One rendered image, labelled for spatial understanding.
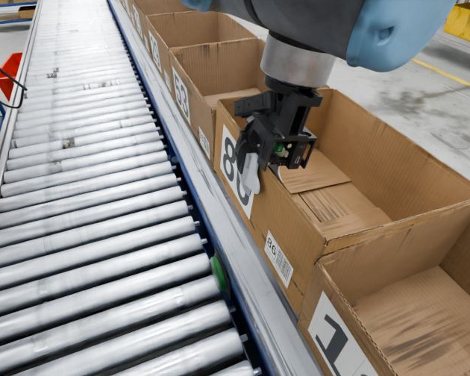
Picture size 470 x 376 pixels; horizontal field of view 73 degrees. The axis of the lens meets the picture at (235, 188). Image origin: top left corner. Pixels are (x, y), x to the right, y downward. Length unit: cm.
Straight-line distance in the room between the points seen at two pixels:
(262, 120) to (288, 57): 10
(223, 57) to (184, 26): 40
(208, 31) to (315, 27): 126
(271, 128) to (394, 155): 31
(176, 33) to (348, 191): 98
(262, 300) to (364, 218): 28
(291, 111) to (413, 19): 23
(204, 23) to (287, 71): 107
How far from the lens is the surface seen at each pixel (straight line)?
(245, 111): 51
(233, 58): 109
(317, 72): 41
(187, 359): 66
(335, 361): 46
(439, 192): 64
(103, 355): 70
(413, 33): 23
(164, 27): 143
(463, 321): 64
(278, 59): 41
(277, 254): 51
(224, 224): 64
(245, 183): 52
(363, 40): 20
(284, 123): 43
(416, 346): 58
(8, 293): 86
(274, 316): 54
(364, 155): 74
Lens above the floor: 137
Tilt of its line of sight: 42 degrees down
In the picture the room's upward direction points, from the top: straight up
